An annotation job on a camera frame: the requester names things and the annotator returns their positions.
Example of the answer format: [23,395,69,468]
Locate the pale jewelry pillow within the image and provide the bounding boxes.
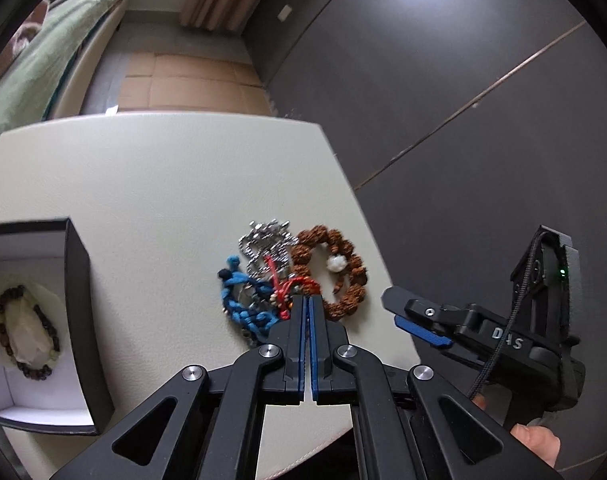
[0,275,67,371]

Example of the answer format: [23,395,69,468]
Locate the silver chain bracelet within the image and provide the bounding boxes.
[238,219,292,281]

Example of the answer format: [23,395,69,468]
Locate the black braided cord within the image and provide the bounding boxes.
[466,232,547,401]

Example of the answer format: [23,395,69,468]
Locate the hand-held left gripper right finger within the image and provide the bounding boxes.
[309,295,564,480]

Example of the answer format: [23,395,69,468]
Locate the brown seed bead bracelet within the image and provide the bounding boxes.
[290,227,369,322]

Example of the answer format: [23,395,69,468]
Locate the black jewelry box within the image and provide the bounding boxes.
[0,217,115,436]

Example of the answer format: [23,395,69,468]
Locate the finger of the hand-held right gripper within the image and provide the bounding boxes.
[392,314,457,350]
[381,285,467,333]

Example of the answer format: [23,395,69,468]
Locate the bed with green sheet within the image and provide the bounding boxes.
[0,0,144,161]

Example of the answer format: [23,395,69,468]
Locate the blue braided cord bracelet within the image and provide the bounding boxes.
[217,256,284,348]

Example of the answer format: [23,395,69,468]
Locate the person's right hand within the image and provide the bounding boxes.
[471,392,561,468]

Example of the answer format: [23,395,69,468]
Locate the dark wooden bead bracelet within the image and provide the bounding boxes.
[0,285,62,380]

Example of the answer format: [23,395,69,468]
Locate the red cord bracelet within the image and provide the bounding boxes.
[264,255,319,321]

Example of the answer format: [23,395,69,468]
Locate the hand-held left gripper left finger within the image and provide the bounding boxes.
[48,295,311,480]

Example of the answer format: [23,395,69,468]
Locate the flattened cardboard sheets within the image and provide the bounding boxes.
[116,52,274,116]

